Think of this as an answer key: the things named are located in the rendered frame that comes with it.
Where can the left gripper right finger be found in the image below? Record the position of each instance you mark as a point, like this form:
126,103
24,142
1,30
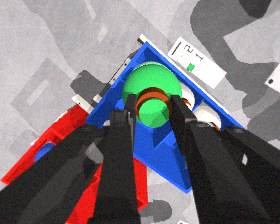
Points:
223,192

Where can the white paper pick list strip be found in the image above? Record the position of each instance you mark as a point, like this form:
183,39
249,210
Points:
194,61

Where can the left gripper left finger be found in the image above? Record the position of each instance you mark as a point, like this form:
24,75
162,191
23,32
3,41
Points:
48,191

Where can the blue plastic crate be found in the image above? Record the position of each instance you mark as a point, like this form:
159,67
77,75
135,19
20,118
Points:
156,147

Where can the green bottle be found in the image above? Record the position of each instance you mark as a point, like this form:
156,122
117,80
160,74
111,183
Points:
152,83

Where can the red plastic crate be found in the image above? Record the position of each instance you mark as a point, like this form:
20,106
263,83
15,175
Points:
55,133

